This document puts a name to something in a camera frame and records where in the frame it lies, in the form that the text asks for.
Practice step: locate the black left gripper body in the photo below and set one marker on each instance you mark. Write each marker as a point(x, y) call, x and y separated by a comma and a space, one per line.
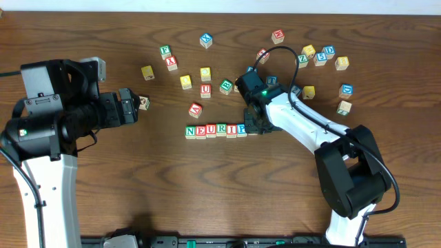
point(122, 107)

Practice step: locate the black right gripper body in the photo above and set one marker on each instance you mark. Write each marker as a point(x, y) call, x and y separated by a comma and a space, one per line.
point(251, 117)

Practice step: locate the blue P block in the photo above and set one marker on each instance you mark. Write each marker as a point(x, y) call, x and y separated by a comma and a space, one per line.
point(241, 132)

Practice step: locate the red i block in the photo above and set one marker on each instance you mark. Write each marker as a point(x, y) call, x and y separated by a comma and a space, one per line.
point(232, 131)
point(262, 56)

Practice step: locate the green R block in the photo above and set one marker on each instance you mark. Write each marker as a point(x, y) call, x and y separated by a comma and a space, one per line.
point(221, 129)

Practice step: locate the red u block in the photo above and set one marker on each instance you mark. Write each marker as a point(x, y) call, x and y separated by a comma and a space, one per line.
point(211, 131)
point(206, 91)

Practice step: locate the red E block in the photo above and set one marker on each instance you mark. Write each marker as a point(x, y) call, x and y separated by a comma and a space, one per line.
point(201, 132)

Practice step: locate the green N block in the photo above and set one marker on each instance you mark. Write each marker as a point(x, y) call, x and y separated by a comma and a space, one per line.
point(190, 132)

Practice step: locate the picture face wooden block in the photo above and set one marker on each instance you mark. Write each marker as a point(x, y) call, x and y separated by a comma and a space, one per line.
point(144, 103)

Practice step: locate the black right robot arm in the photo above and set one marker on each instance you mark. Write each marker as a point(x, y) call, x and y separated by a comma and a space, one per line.
point(352, 174)

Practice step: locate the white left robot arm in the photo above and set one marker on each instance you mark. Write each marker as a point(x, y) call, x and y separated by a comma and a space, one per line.
point(48, 192)

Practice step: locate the blue T block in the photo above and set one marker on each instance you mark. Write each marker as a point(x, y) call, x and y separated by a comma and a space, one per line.
point(271, 80)

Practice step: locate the blue L block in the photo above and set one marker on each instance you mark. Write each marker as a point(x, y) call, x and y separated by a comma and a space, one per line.
point(250, 68)

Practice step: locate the green B block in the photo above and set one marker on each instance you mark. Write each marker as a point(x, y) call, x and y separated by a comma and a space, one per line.
point(226, 87)

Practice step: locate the blue 2 block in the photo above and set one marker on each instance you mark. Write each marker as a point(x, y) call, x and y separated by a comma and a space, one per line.
point(297, 90)

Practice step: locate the yellow K block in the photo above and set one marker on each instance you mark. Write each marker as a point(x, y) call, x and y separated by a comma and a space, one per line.
point(308, 92)

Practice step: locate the yellow block upper middle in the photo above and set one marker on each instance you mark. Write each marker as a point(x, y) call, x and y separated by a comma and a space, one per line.
point(206, 74)

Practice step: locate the green Z block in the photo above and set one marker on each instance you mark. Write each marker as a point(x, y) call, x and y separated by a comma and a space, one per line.
point(302, 61)

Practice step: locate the red M block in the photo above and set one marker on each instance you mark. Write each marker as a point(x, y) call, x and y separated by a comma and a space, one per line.
point(277, 36)

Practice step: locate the red A block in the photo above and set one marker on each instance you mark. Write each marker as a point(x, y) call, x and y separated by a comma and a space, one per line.
point(195, 110)

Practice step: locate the yellow block upper right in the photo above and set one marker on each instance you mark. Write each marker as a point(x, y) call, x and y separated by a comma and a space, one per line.
point(309, 51)

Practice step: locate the yellow block left middle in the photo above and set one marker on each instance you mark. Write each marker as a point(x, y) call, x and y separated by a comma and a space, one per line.
point(186, 82)

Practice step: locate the blue 5 block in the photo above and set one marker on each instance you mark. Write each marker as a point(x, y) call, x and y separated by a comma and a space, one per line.
point(320, 59)

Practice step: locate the blue X block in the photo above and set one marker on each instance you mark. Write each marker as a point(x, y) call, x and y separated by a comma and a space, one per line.
point(206, 40)

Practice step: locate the blue D block upper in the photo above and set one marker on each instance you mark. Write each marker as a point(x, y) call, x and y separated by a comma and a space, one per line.
point(329, 51)

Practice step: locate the blue d block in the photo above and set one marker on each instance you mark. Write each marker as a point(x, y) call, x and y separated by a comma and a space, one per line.
point(329, 51)
point(345, 91)

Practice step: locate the red Y block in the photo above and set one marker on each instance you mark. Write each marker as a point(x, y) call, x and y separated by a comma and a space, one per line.
point(171, 63)

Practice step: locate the green L block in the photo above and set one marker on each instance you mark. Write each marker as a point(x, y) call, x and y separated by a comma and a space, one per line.
point(344, 108)

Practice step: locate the blue D block right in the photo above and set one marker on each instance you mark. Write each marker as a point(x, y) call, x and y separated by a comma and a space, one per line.
point(345, 91)

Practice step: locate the yellow 8 block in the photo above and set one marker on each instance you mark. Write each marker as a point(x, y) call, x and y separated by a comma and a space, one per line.
point(342, 63)

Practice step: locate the yellow block far left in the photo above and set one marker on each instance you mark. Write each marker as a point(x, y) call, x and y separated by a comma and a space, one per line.
point(147, 72)

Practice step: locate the green F block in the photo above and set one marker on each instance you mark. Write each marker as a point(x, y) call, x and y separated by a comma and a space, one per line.
point(165, 51)

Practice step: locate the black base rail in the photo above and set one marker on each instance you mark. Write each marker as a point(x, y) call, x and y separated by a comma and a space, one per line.
point(241, 242)

